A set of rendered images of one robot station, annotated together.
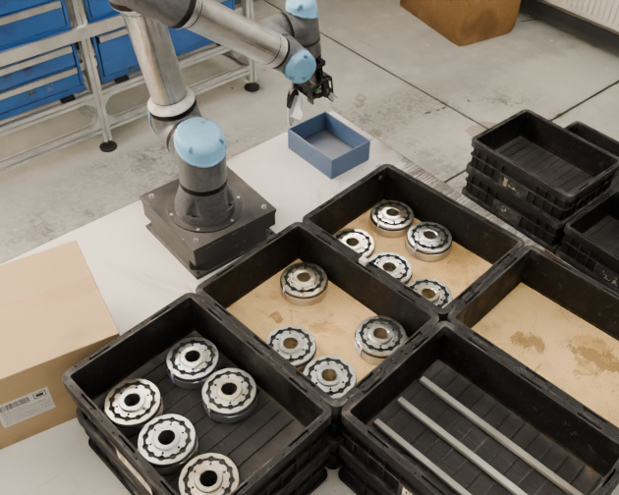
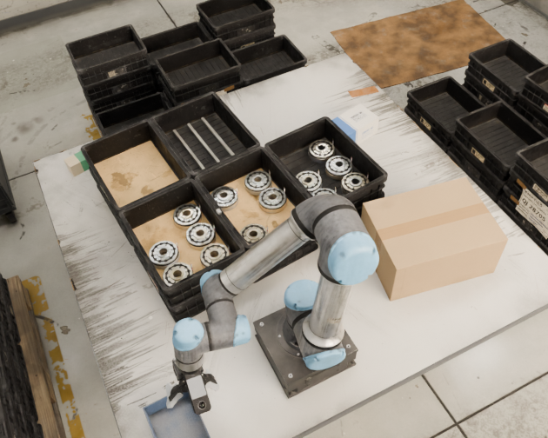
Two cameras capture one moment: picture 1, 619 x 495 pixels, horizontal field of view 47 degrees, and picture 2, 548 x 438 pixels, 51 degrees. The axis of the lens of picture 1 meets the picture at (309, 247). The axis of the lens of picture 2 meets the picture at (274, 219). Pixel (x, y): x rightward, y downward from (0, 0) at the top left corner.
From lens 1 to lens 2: 233 cm
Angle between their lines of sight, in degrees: 84
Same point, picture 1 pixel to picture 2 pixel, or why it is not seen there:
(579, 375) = (137, 173)
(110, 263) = (381, 332)
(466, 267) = (151, 238)
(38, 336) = (406, 207)
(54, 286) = (404, 236)
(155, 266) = (348, 323)
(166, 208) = not seen: hidden behind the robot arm
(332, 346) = (250, 203)
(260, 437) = (296, 169)
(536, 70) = not seen: outside the picture
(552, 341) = (136, 190)
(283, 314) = (270, 225)
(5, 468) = not seen: hidden behind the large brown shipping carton
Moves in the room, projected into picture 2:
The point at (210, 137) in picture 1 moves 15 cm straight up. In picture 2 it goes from (295, 288) to (294, 258)
